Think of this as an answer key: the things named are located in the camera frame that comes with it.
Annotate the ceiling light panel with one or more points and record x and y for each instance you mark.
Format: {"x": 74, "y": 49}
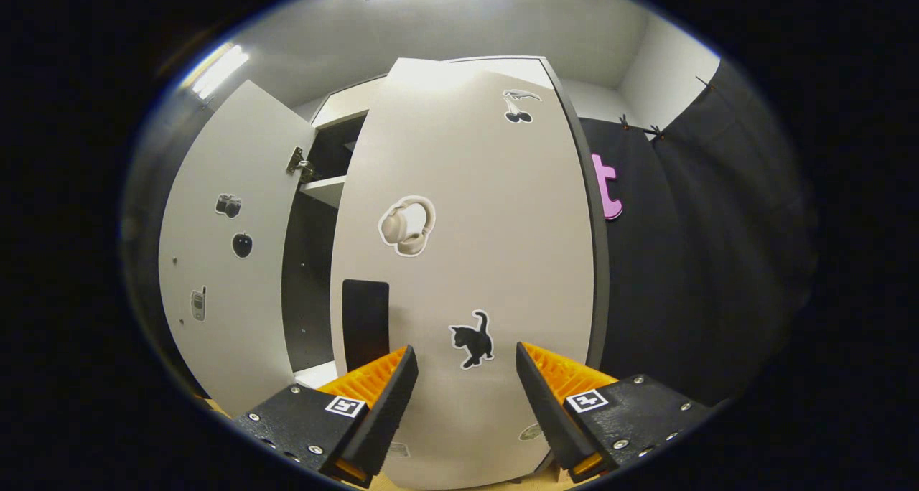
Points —
{"x": 215, "y": 71}

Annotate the black backdrop cloth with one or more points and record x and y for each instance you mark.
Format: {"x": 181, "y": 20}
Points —
{"x": 703, "y": 261}

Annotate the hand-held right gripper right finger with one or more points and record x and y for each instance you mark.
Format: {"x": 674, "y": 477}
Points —
{"x": 546, "y": 405}

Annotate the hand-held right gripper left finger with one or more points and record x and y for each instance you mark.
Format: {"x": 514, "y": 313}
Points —
{"x": 388, "y": 405}

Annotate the white shoe cabinet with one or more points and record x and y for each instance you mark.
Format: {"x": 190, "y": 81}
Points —
{"x": 309, "y": 283}

